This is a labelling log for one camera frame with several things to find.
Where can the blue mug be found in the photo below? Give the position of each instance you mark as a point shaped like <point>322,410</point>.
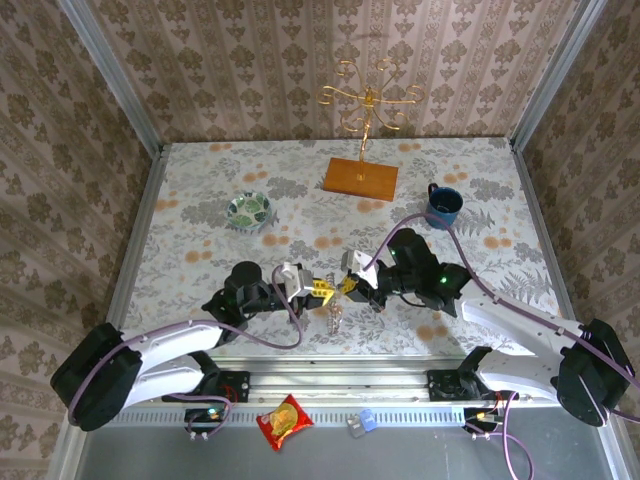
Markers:
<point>442,215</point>

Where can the small grey card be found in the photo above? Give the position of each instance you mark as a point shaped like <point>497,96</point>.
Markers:
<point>356,429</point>

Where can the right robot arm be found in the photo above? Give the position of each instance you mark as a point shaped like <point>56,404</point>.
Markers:
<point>515,325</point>

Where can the small blue card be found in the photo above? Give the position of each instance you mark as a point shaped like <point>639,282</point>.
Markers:
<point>369,420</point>

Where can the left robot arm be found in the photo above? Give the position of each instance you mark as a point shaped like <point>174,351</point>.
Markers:
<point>175,345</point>

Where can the grey metal platform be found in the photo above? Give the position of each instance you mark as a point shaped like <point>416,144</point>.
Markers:
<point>200,457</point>

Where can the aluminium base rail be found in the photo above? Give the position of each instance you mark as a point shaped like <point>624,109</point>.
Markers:
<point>340,382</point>

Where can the small controller board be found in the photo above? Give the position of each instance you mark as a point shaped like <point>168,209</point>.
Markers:
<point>205,419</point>
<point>482,419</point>

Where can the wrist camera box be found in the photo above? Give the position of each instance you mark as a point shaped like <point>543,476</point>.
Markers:
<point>296,279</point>
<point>359,265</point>

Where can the red snack packet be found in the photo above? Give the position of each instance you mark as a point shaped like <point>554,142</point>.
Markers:
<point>285,420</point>

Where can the aluminium table edge rail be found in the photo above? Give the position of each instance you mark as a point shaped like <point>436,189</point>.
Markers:
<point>140,240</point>
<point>547,240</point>

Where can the aluminium frame post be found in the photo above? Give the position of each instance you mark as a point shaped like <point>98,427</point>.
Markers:
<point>110,75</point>
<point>555,75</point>

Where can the green leaf pattern bowl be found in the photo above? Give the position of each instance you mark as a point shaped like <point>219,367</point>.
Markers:
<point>250,210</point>

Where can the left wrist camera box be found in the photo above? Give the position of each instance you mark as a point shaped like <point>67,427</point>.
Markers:
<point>296,279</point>

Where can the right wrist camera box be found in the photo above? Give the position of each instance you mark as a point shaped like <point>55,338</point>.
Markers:
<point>359,265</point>

